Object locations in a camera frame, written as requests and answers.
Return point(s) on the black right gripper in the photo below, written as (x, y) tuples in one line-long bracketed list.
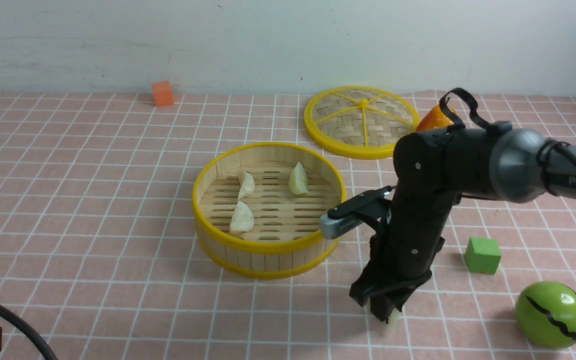
[(404, 252)]

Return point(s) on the pale green dumpling front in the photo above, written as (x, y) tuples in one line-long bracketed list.
[(393, 318)]

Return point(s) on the pale green dumpling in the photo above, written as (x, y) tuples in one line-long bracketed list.
[(393, 318), (298, 180)]

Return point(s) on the white dumpling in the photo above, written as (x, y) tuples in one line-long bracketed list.
[(247, 184), (242, 219)]

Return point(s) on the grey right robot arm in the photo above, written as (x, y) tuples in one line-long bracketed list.
[(435, 169)]

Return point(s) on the yellow rimmed bamboo steamer tray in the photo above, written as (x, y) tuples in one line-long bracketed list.
[(286, 239)]

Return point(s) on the yellow woven bamboo steamer lid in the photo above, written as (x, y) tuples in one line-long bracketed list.
[(359, 122)]

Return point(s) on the green foam cube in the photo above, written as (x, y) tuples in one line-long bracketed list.
[(482, 255)]

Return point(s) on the green toy melon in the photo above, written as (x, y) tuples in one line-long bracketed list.
[(545, 312)]

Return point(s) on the orange yellow toy pear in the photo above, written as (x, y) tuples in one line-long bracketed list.
[(434, 119)]

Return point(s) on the orange foam cube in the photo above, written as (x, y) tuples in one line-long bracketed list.
[(162, 93)]

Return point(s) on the pink checkered tablecloth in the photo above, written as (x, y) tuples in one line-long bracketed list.
[(98, 250)]

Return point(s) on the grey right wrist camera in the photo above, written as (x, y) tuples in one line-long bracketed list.
[(348, 220)]

